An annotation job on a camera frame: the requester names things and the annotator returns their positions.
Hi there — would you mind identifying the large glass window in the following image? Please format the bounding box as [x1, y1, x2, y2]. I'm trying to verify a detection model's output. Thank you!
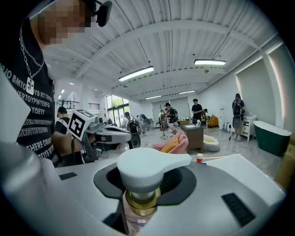
[105, 94, 130, 127]

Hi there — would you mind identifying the silver chain necklace with pendant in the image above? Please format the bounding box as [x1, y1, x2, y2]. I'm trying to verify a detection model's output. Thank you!
[19, 22, 46, 95]

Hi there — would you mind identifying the white bathtub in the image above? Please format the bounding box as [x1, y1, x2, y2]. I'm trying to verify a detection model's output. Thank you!
[204, 153, 286, 193]

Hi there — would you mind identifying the black shell backpack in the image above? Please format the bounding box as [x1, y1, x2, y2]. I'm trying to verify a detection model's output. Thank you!
[127, 117, 139, 134]

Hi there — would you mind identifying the person's head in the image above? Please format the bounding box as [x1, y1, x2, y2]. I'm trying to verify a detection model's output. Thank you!
[29, 0, 97, 50]

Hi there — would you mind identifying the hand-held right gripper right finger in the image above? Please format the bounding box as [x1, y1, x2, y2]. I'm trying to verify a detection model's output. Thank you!
[140, 165, 285, 236]

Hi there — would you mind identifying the person's black printed t-shirt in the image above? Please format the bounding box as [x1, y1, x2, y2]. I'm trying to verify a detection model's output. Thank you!
[0, 17, 56, 168]

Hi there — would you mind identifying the person's left forearm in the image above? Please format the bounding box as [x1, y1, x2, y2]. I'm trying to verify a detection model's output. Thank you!
[51, 132, 87, 162]

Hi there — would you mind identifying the brown wooden cabinet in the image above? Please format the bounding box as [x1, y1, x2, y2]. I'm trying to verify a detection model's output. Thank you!
[181, 124, 205, 153]

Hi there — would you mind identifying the orange armchair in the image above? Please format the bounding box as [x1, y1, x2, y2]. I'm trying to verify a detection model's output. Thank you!
[207, 114, 219, 128]

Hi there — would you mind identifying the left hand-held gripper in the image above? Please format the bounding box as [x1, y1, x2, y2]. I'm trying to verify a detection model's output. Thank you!
[67, 109, 132, 162]

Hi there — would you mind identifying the orange cushion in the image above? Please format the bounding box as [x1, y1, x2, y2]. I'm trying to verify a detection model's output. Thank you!
[160, 138, 180, 153]

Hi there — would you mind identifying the white vanity cabinet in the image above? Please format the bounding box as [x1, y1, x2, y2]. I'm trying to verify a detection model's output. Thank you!
[231, 115, 257, 142]

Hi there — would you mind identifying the pink padded lounge chair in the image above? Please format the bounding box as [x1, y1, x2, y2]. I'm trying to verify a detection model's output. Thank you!
[152, 130, 189, 154]

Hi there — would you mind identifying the dark green bathtub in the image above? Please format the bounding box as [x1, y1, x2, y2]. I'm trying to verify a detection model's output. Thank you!
[253, 120, 292, 157]

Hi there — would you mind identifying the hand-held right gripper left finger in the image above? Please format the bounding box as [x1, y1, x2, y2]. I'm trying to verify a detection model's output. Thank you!
[55, 161, 126, 236]

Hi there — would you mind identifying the black head camera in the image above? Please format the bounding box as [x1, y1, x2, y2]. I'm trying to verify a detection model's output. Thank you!
[91, 0, 113, 28]

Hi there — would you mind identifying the white yellow egg cushion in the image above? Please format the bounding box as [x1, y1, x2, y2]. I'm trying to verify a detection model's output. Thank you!
[203, 135, 221, 152]

